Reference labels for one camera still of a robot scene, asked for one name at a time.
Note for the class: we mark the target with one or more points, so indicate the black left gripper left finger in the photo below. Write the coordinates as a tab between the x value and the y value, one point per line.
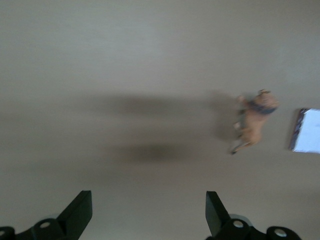
72	220

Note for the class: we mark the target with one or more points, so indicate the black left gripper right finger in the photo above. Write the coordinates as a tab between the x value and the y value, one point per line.
220	222

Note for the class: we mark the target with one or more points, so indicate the brown lion figurine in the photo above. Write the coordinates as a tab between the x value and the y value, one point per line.
252	120

